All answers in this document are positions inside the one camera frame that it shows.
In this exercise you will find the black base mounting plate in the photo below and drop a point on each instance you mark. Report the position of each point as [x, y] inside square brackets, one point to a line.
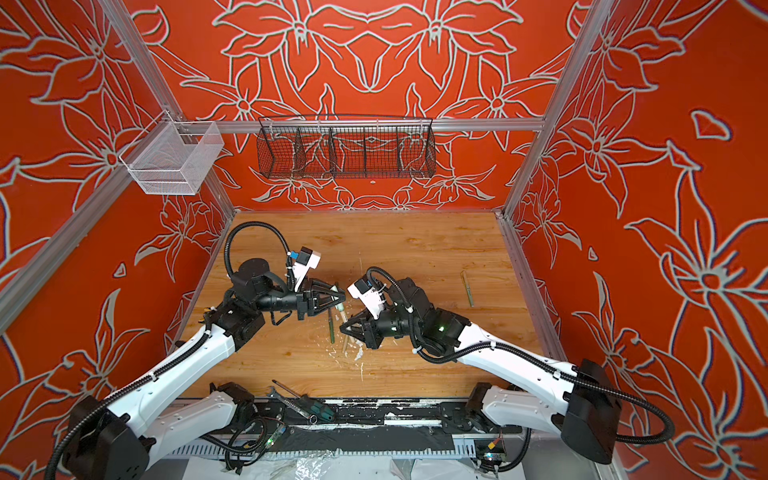
[451, 415]

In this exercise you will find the silver wrench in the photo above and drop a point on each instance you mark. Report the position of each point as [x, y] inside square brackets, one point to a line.
[291, 405]

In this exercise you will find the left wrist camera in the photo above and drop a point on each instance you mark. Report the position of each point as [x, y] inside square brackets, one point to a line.
[303, 260]

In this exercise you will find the green handled screwdriver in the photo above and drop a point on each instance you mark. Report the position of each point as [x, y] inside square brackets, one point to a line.
[316, 409]

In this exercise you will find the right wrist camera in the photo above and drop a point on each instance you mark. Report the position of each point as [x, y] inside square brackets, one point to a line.
[366, 292]

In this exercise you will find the white wire mesh basket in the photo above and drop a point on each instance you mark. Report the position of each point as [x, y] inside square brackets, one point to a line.
[168, 162]

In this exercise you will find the white slotted cable duct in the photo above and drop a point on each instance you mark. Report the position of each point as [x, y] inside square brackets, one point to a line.
[462, 449]

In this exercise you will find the black wire mesh basket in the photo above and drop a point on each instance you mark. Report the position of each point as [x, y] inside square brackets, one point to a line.
[351, 147]

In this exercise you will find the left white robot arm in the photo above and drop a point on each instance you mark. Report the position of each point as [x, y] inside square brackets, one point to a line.
[124, 434]

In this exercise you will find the small green circuit board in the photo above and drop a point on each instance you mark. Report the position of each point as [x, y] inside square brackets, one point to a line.
[491, 454]

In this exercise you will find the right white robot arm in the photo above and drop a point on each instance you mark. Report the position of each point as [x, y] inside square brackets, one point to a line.
[577, 402]

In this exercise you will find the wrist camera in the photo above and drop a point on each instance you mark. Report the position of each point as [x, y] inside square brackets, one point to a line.
[303, 260]
[366, 292]

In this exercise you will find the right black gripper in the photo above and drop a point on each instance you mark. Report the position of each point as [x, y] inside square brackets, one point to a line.
[370, 338]

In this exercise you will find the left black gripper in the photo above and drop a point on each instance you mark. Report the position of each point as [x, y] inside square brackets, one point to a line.
[308, 301]

